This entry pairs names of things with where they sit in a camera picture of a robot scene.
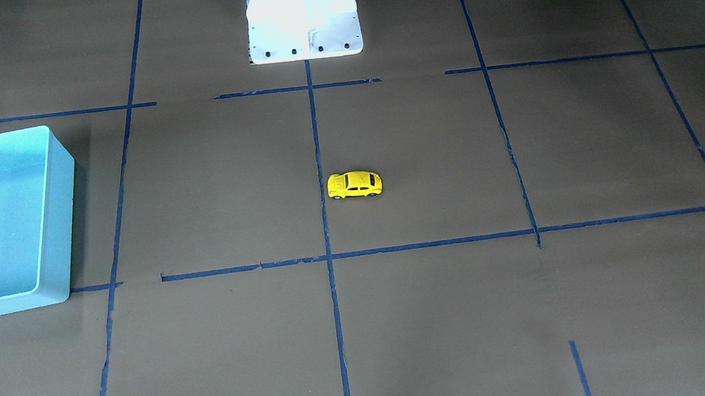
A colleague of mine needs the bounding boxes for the yellow beetle toy car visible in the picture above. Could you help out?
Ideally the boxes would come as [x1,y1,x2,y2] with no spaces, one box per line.
[326,171,383,200]

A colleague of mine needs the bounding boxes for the teal plastic bin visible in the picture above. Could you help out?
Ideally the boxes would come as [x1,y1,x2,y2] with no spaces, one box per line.
[0,126,75,316]

